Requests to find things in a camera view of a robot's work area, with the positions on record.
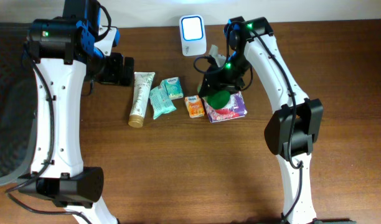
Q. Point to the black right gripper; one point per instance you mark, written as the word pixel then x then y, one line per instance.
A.
pixel 220 79

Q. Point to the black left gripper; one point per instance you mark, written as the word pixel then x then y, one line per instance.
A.
pixel 116 76

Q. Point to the green lid jar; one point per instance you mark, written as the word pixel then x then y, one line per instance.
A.
pixel 219 99

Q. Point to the red purple floral pack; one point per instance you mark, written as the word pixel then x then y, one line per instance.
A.
pixel 234 109

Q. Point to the white tube gold cap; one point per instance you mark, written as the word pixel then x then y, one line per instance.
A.
pixel 142 87

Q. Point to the orange tissue pack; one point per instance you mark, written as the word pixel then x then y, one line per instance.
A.
pixel 194 106

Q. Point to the teal wet wipes pack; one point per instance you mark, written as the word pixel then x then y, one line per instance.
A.
pixel 160 102

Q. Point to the green tissue pack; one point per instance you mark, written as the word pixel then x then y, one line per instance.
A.
pixel 173 88

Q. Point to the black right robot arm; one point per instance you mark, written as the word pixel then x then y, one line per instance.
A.
pixel 296 119

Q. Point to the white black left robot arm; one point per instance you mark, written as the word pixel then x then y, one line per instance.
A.
pixel 65 52

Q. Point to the white barcode scanner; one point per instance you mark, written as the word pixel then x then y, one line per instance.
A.
pixel 193 38

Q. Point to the grey plastic mesh basket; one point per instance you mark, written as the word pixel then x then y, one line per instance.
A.
pixel 18 104

